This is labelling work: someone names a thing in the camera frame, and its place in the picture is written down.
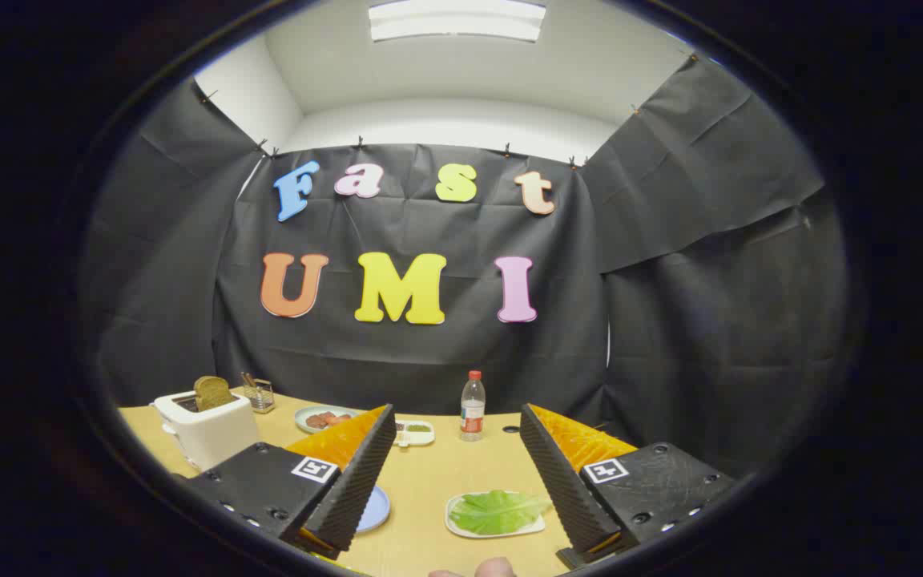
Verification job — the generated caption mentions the ceiling light panel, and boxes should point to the ceiling light panel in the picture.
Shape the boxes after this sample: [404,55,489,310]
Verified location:
[368,0,547,43]

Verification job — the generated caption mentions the white toaster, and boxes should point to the white toaster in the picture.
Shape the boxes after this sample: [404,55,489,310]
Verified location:
[151,389,260,472]

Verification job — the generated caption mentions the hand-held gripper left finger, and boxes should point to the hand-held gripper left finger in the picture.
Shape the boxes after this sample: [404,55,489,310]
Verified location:
[181,403,397,560]

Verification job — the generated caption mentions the clear bottle with red cap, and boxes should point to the clear bottle with red cap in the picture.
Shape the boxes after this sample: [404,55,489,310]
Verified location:
[460,370,486,442]

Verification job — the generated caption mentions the pale green plate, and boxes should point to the pale green plate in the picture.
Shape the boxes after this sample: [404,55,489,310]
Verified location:
[295,406,366,434]

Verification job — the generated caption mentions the brown bread slice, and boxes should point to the brown bread slice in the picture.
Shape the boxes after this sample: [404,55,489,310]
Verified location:
[193,375,236,412]

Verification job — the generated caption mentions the white divided dish with seeds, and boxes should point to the white divided dish with seeds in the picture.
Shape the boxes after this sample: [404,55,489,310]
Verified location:
[393,420,436,447]

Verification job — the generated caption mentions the white plate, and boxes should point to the white plate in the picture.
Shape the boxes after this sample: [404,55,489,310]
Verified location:
[445,490,546,539]

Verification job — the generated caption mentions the green lettuce leaf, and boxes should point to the green lettuce leaf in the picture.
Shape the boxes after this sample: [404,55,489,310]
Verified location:
[449,490,552,535]

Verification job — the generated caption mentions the blue plate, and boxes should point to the blue plate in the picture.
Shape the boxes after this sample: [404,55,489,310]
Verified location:
[355,485,392,535]

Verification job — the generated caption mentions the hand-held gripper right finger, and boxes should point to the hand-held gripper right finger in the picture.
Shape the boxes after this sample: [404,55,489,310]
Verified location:
[519,403,739,570]

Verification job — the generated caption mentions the black backdrop cloth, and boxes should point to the black backdrop cloth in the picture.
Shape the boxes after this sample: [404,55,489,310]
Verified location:
[81,52,851,482]

